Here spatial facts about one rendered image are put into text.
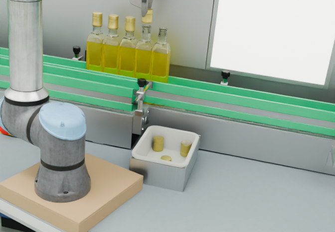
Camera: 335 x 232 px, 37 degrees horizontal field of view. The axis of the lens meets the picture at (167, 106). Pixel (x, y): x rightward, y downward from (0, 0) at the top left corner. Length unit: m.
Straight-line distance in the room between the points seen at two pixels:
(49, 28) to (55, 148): 0.80
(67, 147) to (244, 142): 0.65
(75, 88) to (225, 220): 0.67
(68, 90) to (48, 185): 0.46
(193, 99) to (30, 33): 0.63
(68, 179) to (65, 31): 0.79
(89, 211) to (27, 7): 0.53
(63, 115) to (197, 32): 0.68
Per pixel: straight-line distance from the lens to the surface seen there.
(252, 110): 1.66
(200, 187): 1.53
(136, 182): 1.44
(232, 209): 1.46
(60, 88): 1.71
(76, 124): 1.27
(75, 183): 1.34
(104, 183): 1.43
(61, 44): 1.99
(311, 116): 1.66
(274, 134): 1.67
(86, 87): 1.67
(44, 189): 1.35
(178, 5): 1.77
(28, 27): 1.29
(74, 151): 1.30
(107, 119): 1.66
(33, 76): 1.34
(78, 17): 1.93
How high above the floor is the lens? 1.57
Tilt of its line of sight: 24 degrees down
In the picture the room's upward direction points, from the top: 5 degrees clockwise
